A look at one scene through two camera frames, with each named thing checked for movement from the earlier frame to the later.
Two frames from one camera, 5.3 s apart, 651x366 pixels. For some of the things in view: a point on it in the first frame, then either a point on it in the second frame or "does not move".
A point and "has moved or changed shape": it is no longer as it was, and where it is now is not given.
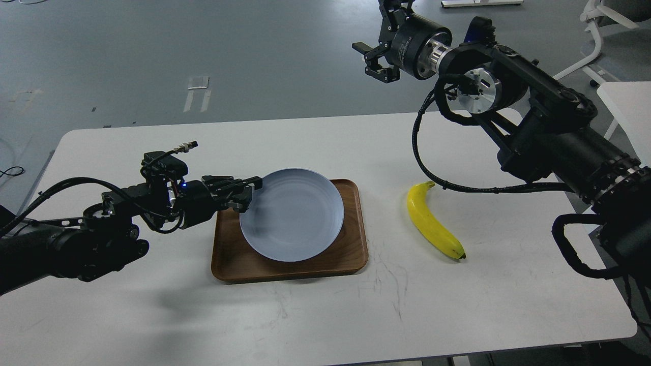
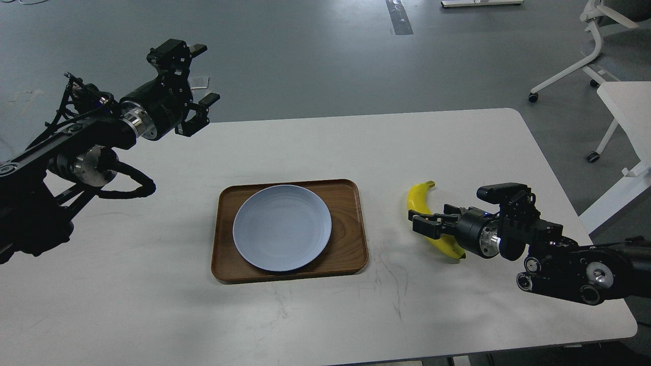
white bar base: x=447 y=3 does not move
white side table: x=630 y=102 does not move
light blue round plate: x=297 y=215 has moved or changed shape
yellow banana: x=438 y=233 does not move
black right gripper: x=417 y=43 -> x=477 y=231
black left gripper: x=198 y=203 -> x=156 y=108
